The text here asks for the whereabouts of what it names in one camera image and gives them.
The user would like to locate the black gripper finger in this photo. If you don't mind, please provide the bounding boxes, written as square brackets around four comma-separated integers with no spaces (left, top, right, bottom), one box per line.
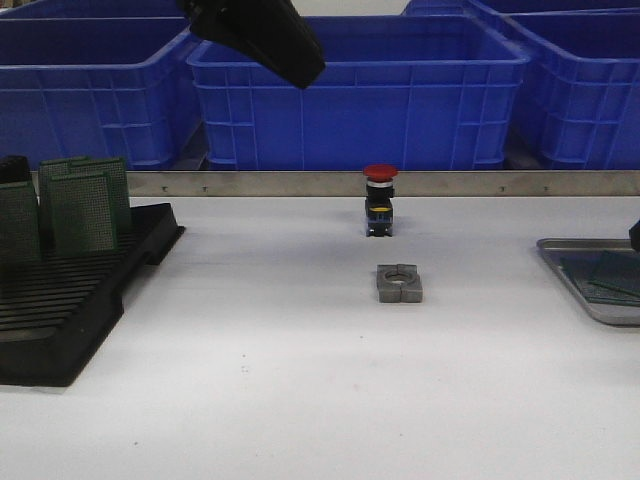
[177,0,325,89]
[628,220,640,252]

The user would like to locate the green perforated circuit board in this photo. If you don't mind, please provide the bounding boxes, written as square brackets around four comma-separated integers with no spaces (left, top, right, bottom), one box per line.
[69,157,132,234]
[1,181,41,266]
[38,156,88,203]
[560,257,639,307]
[589,251,639,296]
[49,172,118,257]

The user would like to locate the silver metal tray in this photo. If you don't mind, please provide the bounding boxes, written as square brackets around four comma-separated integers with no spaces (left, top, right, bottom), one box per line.
[537,238,639,328]

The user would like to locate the black slotted board rack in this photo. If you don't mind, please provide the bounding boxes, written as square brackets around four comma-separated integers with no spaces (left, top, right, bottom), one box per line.
[0,155,186,389]

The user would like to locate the blue plastic bin centre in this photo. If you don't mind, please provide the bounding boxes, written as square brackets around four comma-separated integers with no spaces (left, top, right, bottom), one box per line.
[188,15,528,171]

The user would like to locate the blue plastic bin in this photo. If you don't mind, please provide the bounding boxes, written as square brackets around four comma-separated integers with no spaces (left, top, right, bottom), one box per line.
[499,14,640,173]
[188,15,528,171]
[1,17,201,170]

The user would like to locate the blue plastic bin right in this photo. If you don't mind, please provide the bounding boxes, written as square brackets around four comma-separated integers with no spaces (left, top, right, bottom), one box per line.
[499,14,640,173]

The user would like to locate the blue bin back right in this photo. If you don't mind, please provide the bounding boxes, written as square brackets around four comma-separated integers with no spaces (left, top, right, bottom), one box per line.
[402,0,639,18]

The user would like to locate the red emergency stop button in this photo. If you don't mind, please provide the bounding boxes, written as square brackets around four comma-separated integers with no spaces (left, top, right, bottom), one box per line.
[363,164,398,237]

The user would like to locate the blue plastic bin left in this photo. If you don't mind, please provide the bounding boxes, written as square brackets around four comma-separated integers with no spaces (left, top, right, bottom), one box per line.
[1,17,201,170]

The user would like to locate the blue bin back left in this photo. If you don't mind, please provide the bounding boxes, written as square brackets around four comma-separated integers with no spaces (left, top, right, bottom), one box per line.
[1,0,185,20]

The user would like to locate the grey split clamp block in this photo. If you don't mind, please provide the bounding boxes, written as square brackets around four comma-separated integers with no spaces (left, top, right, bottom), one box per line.
[376,264,424,303]

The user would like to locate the metal rail strip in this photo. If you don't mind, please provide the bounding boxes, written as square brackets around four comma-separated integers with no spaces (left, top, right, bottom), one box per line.
[128,170,639,197]

